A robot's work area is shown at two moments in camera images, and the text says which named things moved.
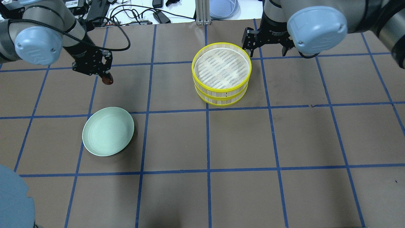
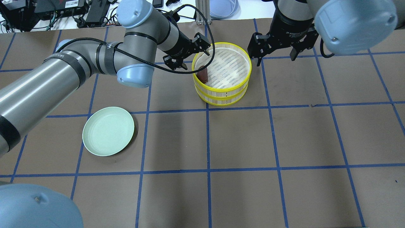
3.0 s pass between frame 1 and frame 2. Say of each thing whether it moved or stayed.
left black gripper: moved
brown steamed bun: moved
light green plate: stayed
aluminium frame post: stayed
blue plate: stayed
